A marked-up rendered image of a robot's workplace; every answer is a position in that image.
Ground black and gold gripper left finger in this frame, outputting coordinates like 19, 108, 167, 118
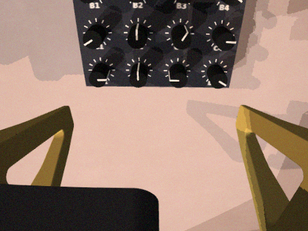
0, 106, 74, 187

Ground black knob box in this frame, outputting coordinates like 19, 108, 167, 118
73, 0, 246, 89

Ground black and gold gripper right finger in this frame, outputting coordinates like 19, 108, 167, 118
235, 105, 308, 231

